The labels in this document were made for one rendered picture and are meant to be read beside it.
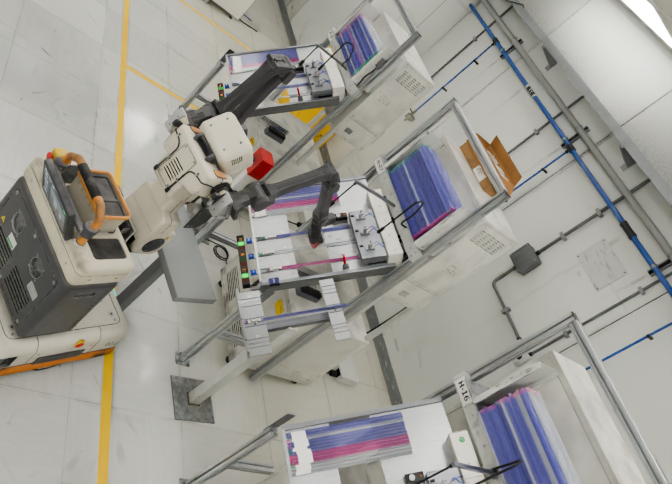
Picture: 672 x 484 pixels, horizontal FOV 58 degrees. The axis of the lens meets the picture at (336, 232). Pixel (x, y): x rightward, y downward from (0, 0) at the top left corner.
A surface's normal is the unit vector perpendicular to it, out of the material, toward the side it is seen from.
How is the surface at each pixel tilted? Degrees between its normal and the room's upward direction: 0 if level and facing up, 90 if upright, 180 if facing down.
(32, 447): 0
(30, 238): 90
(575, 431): 90
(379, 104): 90
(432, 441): 45
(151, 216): 82
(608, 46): 90
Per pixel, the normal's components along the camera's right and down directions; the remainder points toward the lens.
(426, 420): 0.02, -0.66
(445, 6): 0.20, 0.73
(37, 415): 0.70, -0.57
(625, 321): -0.69, -0.36
